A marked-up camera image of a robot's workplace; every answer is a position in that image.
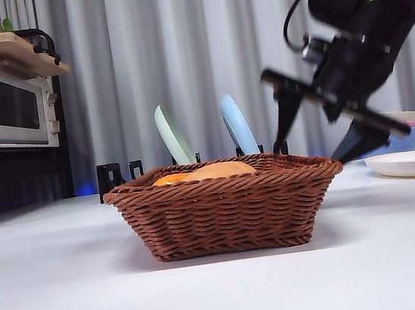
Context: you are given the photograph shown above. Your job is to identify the tan round potato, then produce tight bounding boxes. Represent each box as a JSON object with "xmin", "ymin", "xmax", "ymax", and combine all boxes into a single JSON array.
[{"xmin": 178, "ymin": 157, "xmax": 257, "ymax": 184}]

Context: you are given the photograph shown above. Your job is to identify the brown wicker basket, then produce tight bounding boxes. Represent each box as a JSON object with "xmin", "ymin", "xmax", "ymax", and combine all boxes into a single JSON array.
[{"xmin": 99, "ymin": 142, "xmax": 353, "ymax": 270}]

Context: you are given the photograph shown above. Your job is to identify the orange plastic corn cob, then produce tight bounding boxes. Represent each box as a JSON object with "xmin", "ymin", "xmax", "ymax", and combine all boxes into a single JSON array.
[{"xmin": 152, "ymin": 171, "xmax": 196, "ymax": 188}]

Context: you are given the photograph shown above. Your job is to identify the pale blue plate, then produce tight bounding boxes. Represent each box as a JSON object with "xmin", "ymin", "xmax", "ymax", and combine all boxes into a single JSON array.
[{"xmin": 218, "ymin": 90, "xmax": 261, "ymax": 159}]

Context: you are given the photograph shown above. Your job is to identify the white flat plate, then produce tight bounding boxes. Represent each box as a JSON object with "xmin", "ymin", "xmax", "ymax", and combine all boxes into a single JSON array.
[{"xmin": 363, "ymin": 150, "xmax": 415, "ymax": 186}]

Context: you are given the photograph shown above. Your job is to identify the cream bowl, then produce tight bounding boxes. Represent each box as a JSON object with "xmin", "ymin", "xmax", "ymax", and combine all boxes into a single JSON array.
[{"xmin": 385, "ymin": 108, "xmax": 415, "ymax": 128}]

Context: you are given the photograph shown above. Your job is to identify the grey pleated curtain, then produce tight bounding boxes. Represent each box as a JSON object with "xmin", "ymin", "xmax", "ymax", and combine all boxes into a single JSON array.
[{"xmin": 0, "ymin": 0, "xmax": 415, "ymax": 209}]

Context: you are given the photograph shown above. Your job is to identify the pale green plate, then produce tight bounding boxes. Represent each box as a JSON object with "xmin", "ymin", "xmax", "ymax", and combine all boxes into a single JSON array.
[{"xmin": 152, "ymin": 101, "xmax": 197, "ymax": 169}]

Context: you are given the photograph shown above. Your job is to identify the black dish rack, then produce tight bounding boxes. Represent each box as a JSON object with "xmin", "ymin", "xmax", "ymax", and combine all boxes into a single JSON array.
[{"xmin": 95, "ymin": 139, "xmax": 293, "ymax": 205}]

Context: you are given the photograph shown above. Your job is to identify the light wooden board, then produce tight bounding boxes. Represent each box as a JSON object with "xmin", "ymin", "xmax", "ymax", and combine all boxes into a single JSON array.
[{"xmin": 0, "ymin": 25, "xmax": 72, "ymax": 84}]

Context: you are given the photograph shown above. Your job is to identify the cream toaster oven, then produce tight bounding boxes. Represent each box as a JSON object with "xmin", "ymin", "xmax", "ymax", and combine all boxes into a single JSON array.
[{"xmin": 0, "ymin": 30, "xmax": 64, "ymax": 156}]

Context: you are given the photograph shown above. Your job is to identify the green leafy sprig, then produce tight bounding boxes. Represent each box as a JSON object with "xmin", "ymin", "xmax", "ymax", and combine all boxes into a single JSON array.
[{"xmin": 0, "ymin": 17, "xmax": 14, "ymax": 36}]

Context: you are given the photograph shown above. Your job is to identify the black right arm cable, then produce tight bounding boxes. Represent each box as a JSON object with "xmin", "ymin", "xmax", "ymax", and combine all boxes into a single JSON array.
[{"xmin": 278, "ymin": 0, "xmax": 355, "ymax": 56}]

